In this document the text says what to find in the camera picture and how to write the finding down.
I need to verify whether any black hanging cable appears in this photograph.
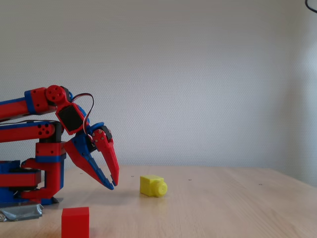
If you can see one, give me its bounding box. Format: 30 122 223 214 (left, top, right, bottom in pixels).
305 0 317 13

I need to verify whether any red blue robot base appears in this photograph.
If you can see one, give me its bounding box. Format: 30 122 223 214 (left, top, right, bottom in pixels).
0 160 60 206

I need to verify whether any crumpled grey duct tape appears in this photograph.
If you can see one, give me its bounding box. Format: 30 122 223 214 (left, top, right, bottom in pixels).
0 201 44 222

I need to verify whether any yellow block with round peg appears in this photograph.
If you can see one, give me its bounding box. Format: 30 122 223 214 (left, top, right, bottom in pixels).
139 175 168 198

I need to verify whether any red cube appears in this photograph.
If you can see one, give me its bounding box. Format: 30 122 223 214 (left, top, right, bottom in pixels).
61 207 90 238

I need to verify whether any red white gripper servo cable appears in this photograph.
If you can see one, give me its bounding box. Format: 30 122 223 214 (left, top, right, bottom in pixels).
70 93 95 144

